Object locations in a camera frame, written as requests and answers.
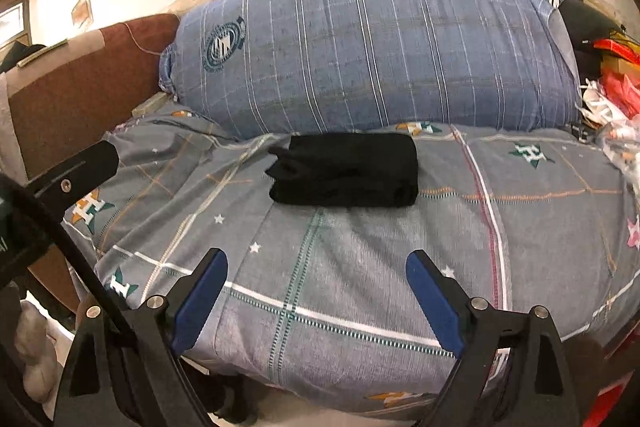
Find beige plush toy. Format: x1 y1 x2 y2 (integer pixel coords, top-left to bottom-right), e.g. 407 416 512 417
14 301 59 403

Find black bag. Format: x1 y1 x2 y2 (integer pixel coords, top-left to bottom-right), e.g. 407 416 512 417
530 0 627 54

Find black pants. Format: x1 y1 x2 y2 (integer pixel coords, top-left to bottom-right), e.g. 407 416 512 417
264 133 420 209

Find small wall picture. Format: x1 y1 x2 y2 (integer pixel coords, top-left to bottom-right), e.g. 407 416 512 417
71 0 94 28

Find thin orange thread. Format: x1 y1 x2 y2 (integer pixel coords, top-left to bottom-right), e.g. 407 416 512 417
122 21 163 56

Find beige wooden board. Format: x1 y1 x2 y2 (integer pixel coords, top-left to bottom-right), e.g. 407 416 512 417
131 93 172 116

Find grey star print bed sheet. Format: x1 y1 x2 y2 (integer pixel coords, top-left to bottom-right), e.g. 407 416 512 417
60 104 640 415

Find thick black cable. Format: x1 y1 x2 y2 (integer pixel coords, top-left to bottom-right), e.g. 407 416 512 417
0 176 138 348

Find blue plaid pillow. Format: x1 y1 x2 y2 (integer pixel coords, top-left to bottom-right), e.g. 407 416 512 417
159 0 581 142

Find red packaging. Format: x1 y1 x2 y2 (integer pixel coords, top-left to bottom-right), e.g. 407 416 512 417
594 37 640 120

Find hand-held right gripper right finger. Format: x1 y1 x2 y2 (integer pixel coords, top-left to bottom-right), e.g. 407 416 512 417
405 249 581 427

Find window frame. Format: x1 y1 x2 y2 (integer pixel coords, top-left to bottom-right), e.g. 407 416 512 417
0 0 32 54

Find pile of white plastic wrappers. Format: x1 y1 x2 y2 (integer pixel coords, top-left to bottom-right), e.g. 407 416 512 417
575 77 640 190

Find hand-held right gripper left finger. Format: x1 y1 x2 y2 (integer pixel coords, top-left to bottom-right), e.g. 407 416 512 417
52 248 229 427

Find brown bed headboard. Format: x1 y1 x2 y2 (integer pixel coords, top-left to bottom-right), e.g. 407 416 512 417
0 13 182 313

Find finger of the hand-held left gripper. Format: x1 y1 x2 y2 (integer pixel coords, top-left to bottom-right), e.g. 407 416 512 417
22 141 121 224

